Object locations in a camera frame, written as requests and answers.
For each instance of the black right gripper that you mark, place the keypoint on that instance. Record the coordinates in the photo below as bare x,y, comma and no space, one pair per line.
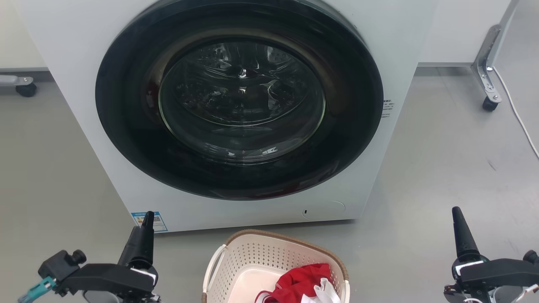
497,271

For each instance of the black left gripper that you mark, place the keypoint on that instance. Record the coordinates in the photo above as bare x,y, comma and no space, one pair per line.
109,277

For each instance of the cream perforated laundry basket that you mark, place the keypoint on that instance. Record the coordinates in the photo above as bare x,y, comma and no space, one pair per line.
248,261

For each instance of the blue energy label sticker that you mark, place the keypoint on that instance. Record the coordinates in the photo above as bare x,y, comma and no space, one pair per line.
156,222

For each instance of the black round washer door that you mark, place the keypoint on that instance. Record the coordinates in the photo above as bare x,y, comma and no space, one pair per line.
126,126

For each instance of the white crumpled garment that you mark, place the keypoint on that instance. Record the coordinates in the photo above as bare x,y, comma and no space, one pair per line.
326,292

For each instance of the red and white garment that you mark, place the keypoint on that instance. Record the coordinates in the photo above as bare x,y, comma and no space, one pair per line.
301,282

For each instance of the white front-load washing machine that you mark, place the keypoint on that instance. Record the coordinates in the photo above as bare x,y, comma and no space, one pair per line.
71,84

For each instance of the white board panel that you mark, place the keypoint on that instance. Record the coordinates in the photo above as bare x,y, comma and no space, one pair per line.
459,33

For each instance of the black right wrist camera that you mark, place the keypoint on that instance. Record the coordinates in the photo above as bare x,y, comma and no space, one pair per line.
532,256

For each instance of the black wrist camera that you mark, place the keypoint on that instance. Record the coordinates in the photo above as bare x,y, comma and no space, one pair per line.
532,256
59,264

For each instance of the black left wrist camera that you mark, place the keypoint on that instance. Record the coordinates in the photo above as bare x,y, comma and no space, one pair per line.
59,264

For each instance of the teal left camera connector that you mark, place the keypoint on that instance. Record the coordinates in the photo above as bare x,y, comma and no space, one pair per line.
38,288

